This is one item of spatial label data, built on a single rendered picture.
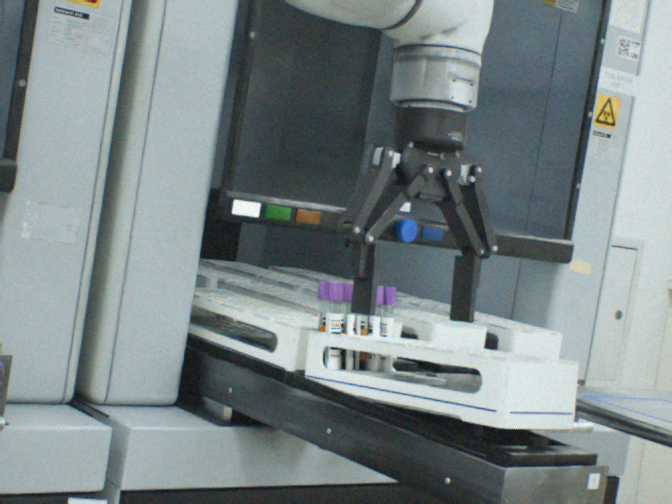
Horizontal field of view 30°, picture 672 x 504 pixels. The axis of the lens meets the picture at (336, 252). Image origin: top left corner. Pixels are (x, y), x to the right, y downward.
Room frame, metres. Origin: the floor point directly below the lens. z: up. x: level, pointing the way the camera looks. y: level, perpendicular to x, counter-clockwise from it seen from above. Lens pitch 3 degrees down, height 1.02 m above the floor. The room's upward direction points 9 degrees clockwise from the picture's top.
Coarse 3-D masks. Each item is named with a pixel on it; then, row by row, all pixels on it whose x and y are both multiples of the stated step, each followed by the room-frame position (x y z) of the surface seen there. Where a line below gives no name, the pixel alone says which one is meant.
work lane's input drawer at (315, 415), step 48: (192, 336) 1.50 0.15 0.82; (192, 384) 1.46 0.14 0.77; (240, 384) 1.39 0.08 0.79; (288, 384) 1.33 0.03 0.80; (288, 432) 1.31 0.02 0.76; (336, 432) 1.25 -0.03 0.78; (384, 432) 1.19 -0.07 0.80; (432, 432) 1.15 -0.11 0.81; (528, 432) 1.20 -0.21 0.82; (432, 480) 1.13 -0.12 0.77; (480, 480) 1.08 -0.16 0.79; (528, 480) 1.08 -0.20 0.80; (576, 480) 1.12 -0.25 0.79
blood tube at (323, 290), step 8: (320, 288) 1.33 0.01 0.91; (328, 288) 1.32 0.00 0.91; (320, 296) 1.32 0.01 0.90; (328, 296) 1.32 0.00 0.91; (320, 304) 1.33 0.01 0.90; (328, 304) 1.32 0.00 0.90; (320, 312) 1.32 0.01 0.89; (328, 312) 1.32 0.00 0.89; (320, 320) 1.32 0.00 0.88; (328, 320) 1.32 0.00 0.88; (320, 328) 1.32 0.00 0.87; (328, 328) 1.32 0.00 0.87
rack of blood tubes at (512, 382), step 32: (320, 352) 1.31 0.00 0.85; (384, 352) 1.23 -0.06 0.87; (416, 352) 1.19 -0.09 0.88; (448, 352) 1.16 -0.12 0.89; (480, 352) 1.17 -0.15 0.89; (384, 384) 1.23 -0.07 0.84; (416, 384) 1.19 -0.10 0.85; (448, 384) 1.29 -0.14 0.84; (512, 384) 1.11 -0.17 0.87; (544, 384) 1.13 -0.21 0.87; (576, 384) 1.16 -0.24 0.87; (480, 416) 1.12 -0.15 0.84; (512, 416) 1.11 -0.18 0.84; (544, 416) 1.13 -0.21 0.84
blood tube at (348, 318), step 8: (344, 288) 1.32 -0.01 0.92; (352, 288) 1.32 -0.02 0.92; (344, 296) 1.32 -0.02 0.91; (344, 304) 1.32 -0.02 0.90; (344, 312) 1.32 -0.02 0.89; (344, 320) 1.32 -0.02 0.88; (352, 320) 1.32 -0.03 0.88; (344, 328) 1.32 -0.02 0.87; (352, 328) 1.32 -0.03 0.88; (344, 352) 1.32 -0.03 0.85; (352, 352) 1.32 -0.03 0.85; (344, 360) 1.32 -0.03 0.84; (352, 360) 1.32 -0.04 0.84; (344, 368) 1.32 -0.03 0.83; (352, 368) 1.32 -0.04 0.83
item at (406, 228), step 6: (402, 222) 1.60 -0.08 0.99; (408, 222) 1.60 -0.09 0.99; (414, 222) 1.61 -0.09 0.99; (396, 228) 1.60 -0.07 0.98; (402, 228) 1.59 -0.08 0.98; (408, 228) 1.60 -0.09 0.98; (414, 228) 1.61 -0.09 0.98; (396, 234) 1.60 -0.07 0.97; (402, 234) 1.60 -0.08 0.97; (408, 234) 1.60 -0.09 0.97; (414, 234) 1.61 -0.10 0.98; (402, 240) 1.60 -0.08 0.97; (408, 240) 1.60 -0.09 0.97
